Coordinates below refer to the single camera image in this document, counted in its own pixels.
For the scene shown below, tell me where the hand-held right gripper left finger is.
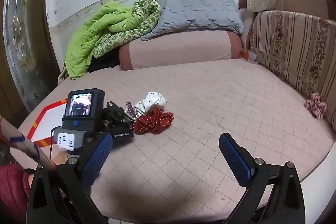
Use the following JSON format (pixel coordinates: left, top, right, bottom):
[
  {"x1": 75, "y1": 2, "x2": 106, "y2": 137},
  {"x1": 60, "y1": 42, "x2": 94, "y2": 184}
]
[{"x1": 26, "y1": 133, "x2": 113, "y2": 224}]

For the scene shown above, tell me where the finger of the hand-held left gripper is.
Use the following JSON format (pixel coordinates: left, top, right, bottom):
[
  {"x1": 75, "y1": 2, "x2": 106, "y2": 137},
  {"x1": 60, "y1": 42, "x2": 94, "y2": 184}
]
[{"x1": 104, "y1": 101, "x2": 133, "y2": 132}]

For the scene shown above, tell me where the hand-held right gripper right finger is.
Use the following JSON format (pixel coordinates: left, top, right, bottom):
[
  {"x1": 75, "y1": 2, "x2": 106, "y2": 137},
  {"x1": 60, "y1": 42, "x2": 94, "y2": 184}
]
[{"x1": 219, "y1": 133, "x2": 306, "y2": 224}]

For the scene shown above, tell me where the leopard print hair tie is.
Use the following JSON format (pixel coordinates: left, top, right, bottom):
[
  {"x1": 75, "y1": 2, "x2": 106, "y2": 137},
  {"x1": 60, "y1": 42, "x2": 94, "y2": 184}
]
[{"x1": 126, "y1": 101, "x2": 136, "y2": 119}]

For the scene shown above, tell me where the white dotted scrunchie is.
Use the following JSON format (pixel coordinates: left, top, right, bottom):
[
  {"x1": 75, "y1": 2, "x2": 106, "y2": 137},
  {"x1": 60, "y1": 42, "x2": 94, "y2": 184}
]
[{"x1": 134, "y1": 91, "x2": 168, "y2": 116}]

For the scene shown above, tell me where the red polka dot scrunchie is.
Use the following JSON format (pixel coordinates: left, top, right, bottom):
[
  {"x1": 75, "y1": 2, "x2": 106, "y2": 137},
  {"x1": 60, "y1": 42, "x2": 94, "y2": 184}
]
[{"x1": 133, "y1": 108, "x2": 174, "y2": 135}]

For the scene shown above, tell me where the pink quilted bed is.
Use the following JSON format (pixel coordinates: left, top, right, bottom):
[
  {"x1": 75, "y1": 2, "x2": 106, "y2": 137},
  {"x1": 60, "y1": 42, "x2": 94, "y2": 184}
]
[{"x1": 10, "y1": 59, "x2": 336, "y2": 219}]

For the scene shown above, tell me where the black cloth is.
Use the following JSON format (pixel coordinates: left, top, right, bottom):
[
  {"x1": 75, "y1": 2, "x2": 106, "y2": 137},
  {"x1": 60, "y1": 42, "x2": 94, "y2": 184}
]
[{"x1": 87, "y1": 52, "x2": 121, "y2": 73}]

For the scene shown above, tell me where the green quilt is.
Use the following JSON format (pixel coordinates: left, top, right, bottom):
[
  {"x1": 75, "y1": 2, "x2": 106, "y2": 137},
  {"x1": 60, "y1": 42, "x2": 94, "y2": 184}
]
[{"x1": 64, "y1": 0, "x2": 162, "y2": 80}]

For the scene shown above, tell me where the person's red jacket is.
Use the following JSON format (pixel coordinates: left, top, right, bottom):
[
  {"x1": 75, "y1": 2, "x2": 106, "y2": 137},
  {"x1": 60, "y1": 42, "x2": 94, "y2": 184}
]
[{"x1": 0, "y1": 164, "x2": 31, "y2": 224}]

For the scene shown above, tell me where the pink bolster pillow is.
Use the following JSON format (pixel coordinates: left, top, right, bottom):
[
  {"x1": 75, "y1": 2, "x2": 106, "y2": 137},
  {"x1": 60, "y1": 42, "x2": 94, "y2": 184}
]
[{"x1": 119, "y1": 30, "x2": 243, "y2": 71}]

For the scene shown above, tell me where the pink floral scrunchie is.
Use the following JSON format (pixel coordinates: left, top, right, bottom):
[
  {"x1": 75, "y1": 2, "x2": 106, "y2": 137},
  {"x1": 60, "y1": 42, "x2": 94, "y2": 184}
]
[{"x1": 304, "y1": 92, "x2": 328, "y2": 120}]

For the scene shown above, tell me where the stained glass wooden door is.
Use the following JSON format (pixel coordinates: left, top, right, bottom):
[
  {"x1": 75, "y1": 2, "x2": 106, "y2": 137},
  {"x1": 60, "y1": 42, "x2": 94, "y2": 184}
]
[{"x1": 0, "y1": 0, "x2": 59, "y2": 122}]

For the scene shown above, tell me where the orange tagged plastic bag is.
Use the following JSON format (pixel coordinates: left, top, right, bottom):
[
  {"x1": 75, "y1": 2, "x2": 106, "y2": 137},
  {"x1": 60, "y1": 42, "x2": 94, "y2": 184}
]
[{"x1": 240, "y1": 49, "x2": 260, "y2": 64}]

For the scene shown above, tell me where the striped floral sofa cushion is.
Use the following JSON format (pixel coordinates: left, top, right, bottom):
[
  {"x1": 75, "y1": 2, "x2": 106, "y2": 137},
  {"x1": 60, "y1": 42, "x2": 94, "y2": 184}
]
[{"x1": 249, "y1": 10, "x2": 336, "y2": 132}]

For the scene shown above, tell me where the grey quilted pillow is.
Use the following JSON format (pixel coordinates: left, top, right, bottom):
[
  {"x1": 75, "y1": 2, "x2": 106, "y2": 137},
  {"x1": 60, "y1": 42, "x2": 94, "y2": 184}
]
[{"x1": 141, "y1": 0, "x2": 244, "y2": 41}]

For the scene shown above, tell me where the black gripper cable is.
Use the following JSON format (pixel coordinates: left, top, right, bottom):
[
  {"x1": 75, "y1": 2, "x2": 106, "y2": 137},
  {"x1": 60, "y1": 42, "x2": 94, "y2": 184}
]
[{"x1": 49, "y1": 127, "x2": 57, "y2": 159}]

